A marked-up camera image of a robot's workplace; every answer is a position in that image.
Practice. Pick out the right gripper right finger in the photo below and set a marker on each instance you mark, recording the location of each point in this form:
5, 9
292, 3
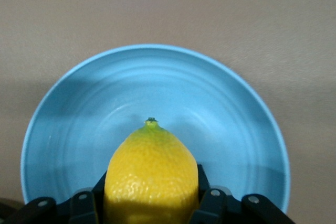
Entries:
212, 203

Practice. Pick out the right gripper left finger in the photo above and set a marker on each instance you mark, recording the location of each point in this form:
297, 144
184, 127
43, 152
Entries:
84, 205

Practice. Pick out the yellow lemon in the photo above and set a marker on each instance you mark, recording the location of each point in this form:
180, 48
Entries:
151, 171

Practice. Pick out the blue plate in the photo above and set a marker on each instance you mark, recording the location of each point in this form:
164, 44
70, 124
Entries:
168, 87

